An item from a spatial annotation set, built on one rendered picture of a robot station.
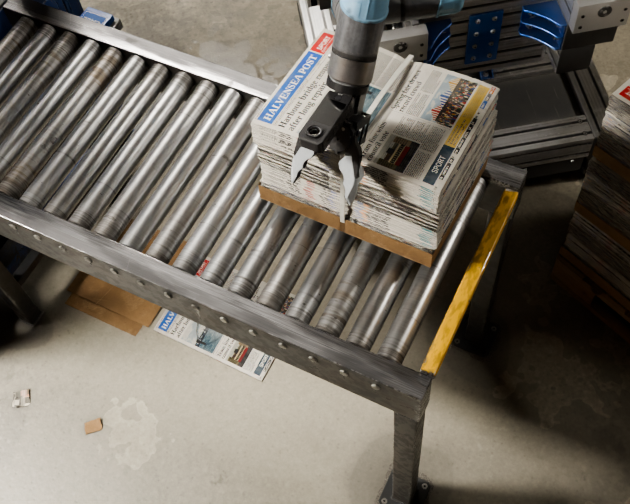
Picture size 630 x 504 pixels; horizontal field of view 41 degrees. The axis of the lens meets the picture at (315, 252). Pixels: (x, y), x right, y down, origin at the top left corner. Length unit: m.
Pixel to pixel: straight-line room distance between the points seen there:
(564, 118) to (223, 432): 1.34
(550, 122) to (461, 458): 1.01
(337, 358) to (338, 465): 0.80
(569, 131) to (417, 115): 1.11
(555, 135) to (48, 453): 1.70
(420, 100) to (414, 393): 0.53
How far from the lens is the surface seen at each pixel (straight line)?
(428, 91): 1.61
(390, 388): 1.56
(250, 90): 1.95
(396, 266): 1.67
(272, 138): 1.56
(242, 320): 1.64
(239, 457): 2.39
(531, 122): 2.65
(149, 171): 1.86
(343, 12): 1.38
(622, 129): 1.98
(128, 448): 2.46
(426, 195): 1.47
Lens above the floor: 2.26
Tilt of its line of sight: 60 degrees down
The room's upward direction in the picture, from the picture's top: 9 degrees counter-clockwise
